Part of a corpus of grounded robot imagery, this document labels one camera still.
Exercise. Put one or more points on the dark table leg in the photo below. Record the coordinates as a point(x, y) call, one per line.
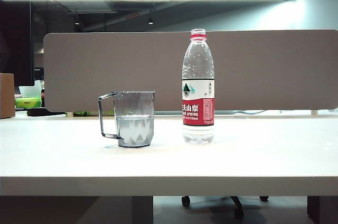
point(323, 209)

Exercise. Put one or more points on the green tissue box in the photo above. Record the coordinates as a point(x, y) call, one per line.
point(27, 102)

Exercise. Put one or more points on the beige partition bracket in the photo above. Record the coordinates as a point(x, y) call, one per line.
point(69, 114)
point(314, 112)

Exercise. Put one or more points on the black office chair base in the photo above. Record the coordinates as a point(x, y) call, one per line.
point(237, 204)

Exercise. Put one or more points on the grey table leg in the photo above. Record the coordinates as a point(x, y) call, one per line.
point(142, 209)

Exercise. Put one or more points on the white tissue paper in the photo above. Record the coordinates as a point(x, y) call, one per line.
point(30, 89)

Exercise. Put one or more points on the dark cola bottle red label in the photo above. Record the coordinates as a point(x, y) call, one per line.
point(42, 98)

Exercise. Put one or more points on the dark computer monitor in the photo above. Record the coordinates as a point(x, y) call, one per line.
point(16, 44)

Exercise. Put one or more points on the clear mineral water bottle red label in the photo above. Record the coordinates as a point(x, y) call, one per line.
point(198, 110)

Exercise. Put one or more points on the flat black desk object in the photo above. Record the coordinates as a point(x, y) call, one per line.
point(42, 112)

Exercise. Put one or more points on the bright green package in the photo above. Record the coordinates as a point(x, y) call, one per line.
point(89, 113)

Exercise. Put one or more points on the grey transparent plastic mug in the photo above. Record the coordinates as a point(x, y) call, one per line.
point(134, 129)

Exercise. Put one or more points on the brown cardboard box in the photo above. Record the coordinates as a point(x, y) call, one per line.
point(6, 94)

